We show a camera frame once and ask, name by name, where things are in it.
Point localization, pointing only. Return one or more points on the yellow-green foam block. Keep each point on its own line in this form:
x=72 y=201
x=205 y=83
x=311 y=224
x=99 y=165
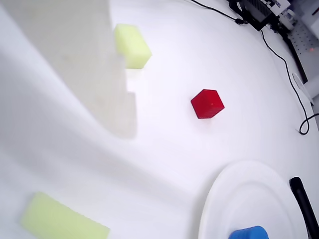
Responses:
x=62 y=219
x=132 y=46

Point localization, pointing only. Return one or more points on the grey perforated board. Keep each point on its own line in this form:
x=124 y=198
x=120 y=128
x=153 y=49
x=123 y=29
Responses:
x=305 y=42

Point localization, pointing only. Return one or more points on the white dish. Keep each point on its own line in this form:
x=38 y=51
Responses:
x=246 y=196

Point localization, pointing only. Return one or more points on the black and silver device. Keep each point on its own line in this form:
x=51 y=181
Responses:
x=259 y=11

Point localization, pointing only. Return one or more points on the black bar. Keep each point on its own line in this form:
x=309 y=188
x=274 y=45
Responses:
x=302 y=199

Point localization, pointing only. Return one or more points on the red cube block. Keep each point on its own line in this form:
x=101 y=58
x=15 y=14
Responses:
x=208 y=104

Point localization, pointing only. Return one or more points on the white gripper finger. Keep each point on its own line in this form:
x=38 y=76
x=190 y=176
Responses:
x=62 y=74

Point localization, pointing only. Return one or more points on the blue ribbed cylinder block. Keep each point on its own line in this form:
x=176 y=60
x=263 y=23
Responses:
x=249 y=233

